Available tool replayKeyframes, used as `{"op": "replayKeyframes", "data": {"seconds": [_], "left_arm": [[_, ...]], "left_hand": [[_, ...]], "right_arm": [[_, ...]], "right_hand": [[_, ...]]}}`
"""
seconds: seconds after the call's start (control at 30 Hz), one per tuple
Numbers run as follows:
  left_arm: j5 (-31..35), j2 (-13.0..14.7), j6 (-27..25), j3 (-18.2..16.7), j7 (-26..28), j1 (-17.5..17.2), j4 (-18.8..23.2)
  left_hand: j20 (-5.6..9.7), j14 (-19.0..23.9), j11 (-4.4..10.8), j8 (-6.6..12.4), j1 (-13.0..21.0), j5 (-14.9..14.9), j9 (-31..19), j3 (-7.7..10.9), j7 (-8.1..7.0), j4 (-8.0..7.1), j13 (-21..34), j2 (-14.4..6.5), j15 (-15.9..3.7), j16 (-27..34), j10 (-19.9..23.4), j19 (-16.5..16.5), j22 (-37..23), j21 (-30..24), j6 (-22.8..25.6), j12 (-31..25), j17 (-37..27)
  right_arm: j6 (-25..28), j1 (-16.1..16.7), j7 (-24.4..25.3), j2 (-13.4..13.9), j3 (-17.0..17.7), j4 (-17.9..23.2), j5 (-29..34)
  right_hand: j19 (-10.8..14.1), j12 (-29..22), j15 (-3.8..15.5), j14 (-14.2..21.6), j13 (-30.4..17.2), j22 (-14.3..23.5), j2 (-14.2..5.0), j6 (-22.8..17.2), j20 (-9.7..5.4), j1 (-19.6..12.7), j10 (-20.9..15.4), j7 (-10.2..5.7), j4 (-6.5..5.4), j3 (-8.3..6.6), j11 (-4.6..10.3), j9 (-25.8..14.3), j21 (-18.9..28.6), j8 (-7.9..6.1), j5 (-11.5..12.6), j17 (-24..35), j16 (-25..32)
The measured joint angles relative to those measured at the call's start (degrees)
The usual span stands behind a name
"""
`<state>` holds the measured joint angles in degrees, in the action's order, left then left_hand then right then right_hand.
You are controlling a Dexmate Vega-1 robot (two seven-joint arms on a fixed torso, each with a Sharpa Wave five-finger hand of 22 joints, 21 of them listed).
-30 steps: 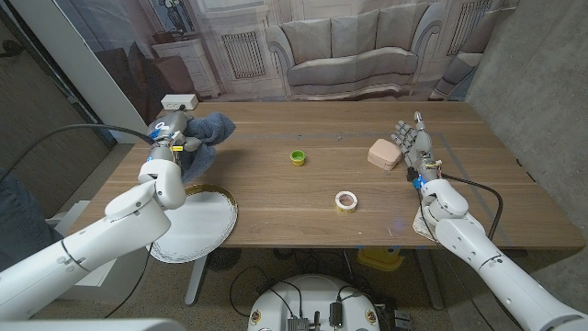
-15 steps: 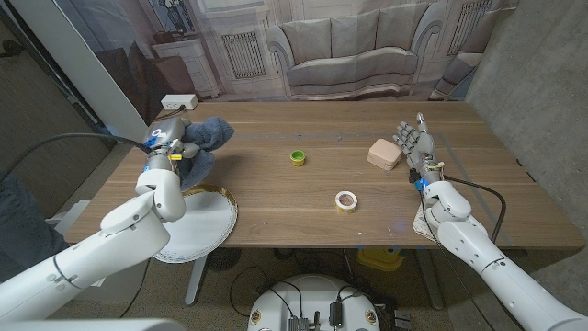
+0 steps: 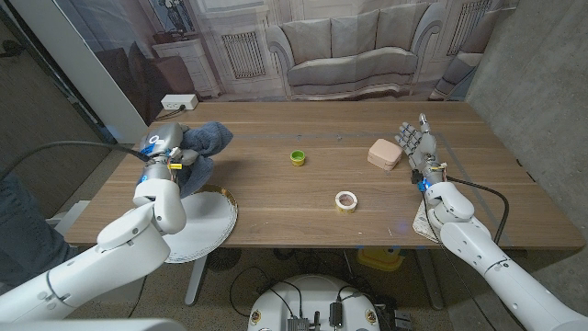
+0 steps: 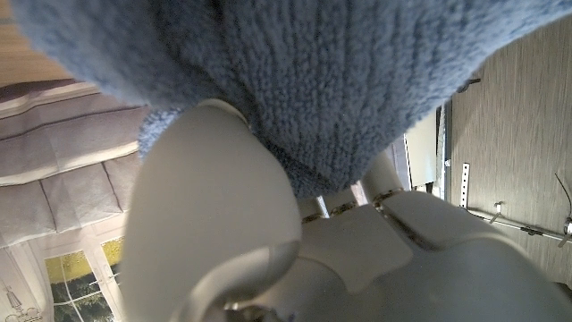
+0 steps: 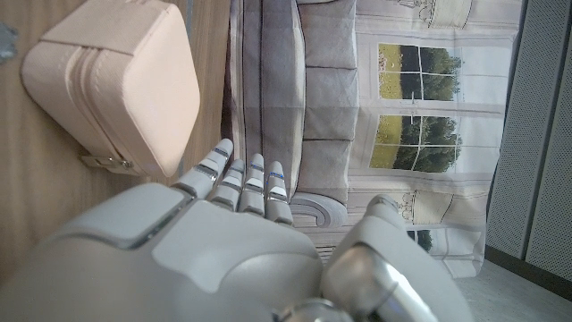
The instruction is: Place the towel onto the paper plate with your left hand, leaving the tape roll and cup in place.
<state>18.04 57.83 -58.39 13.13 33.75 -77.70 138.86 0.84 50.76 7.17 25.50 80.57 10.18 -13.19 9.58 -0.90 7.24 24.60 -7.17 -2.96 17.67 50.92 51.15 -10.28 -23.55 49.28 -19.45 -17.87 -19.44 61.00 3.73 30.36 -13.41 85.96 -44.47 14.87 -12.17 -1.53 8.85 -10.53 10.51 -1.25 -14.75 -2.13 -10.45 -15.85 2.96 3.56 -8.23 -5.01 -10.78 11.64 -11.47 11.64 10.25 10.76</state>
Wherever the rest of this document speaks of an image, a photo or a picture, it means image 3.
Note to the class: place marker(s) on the white paper napkin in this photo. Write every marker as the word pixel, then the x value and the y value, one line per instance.
pixel 425 223

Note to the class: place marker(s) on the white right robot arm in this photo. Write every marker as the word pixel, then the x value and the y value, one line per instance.
pixel 505 276

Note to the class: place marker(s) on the blue terry towel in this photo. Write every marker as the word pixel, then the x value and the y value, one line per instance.
pixel 206 138

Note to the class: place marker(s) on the person in blue jeans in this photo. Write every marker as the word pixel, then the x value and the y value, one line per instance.
pixel 27 239

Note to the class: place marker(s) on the yellow floor object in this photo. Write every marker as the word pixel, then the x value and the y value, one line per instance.
pixel 379 259

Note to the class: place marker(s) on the small yellow green cup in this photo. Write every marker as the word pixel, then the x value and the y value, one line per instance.
pixel 297 158

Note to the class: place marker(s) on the black round floor object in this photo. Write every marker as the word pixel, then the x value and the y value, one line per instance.
pixel 225 259

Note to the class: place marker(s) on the white tape roll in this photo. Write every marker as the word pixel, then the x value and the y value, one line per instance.
pixel 345 209

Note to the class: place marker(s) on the grey table leg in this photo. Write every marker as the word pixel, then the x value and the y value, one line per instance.
pixel 432 285
pixel 195 285

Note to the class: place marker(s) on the printed sofa room backdrop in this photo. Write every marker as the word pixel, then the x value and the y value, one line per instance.
pixel 349 50

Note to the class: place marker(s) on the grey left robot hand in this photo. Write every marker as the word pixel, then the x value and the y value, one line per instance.
pixel 165 140

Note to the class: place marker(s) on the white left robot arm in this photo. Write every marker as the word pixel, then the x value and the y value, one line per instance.
pixel 115 257

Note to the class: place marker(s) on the white power strip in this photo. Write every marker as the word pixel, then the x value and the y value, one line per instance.
pixel 179 101

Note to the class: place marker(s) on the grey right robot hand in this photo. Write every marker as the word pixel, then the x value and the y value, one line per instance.
pixel 425 151

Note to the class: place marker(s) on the white robot chest cover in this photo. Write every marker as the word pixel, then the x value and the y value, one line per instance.
pixel 92 325

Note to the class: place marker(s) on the gold-rimmed white paper plate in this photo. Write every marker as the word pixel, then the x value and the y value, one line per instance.
pixel 211 220

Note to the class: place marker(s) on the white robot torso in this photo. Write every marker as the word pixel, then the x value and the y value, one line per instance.
pixel 312 294

